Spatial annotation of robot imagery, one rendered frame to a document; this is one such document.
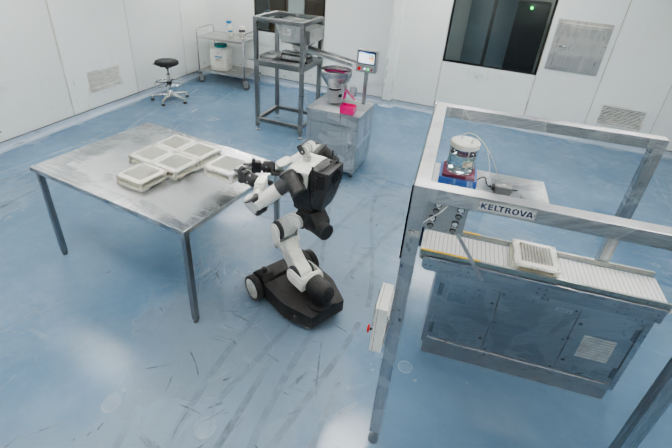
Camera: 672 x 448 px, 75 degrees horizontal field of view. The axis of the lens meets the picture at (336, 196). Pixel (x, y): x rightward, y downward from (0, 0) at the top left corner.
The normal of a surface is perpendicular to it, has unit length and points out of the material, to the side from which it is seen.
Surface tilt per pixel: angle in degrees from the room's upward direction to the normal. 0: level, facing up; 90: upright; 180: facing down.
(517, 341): 90
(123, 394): 0
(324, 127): 90
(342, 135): 89
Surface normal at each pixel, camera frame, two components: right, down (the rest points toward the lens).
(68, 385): 0.07, -0.86
